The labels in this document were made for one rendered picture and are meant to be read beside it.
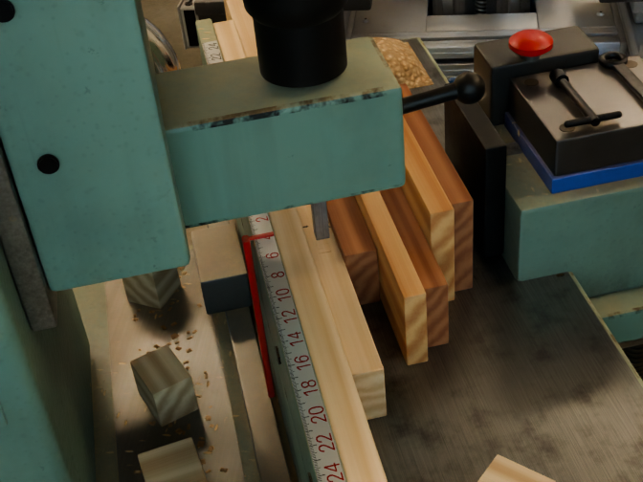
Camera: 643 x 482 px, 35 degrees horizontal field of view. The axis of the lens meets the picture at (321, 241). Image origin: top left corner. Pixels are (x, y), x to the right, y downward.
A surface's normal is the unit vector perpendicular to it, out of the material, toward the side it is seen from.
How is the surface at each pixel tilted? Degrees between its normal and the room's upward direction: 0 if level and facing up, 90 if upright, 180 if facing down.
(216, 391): 0
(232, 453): 0
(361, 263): 90
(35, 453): 90
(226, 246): 0
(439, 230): 90
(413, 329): 90
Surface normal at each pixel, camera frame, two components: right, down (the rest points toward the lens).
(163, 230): 0.21, 0.59
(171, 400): 0.52, 0.49
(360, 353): -0.08, -0.79
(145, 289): -0.40, 0.59
